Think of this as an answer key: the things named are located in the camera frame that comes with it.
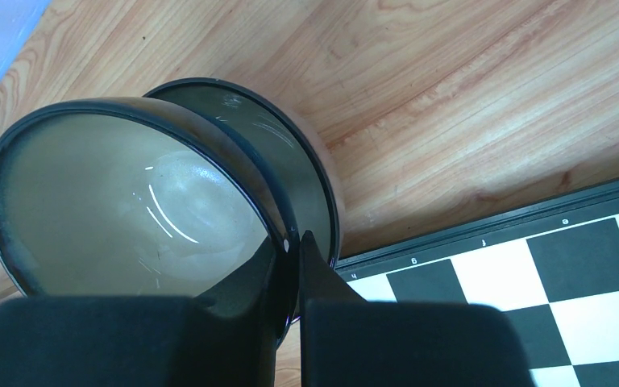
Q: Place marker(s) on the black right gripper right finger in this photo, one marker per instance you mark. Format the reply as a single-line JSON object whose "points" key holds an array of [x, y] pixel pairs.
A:
{"points": [[349, 341]]}

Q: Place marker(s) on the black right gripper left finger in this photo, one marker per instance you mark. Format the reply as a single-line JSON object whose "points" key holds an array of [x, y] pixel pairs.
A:
{"points": [[223, 337]]}

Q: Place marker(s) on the dark blue floral bowl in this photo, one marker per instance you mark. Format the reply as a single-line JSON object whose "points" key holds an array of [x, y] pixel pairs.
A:
{"points": [[142, 197]]}

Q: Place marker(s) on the pink brown bowl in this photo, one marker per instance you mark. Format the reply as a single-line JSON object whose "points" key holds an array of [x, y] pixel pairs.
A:
{"points": [[290, 146]]}

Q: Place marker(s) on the black white checkerboard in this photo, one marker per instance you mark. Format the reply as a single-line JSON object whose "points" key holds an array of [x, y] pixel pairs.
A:
{"points": [[552, 268]]}

